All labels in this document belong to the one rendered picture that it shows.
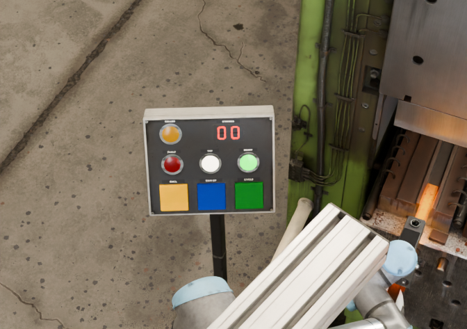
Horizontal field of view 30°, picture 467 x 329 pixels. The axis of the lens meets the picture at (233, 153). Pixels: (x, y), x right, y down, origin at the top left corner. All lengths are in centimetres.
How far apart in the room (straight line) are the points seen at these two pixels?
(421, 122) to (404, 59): 20
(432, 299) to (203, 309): 107
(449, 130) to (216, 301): 75
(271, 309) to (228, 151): 132
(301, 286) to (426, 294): 161
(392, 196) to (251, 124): 44
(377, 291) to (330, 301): 92
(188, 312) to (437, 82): 77
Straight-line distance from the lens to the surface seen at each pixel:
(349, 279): 102
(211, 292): 169
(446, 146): 251
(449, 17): 188
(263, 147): 228
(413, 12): 190
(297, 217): 273
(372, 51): 222
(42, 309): 338
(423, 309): 267
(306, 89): 239
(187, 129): 226
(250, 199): 233
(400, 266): 191
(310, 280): 101
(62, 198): 364
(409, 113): 211
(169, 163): 229
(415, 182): 241
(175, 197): 233
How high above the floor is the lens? 290
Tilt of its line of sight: 52 degrees down
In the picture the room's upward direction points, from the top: 2 degrees counter-clockwise
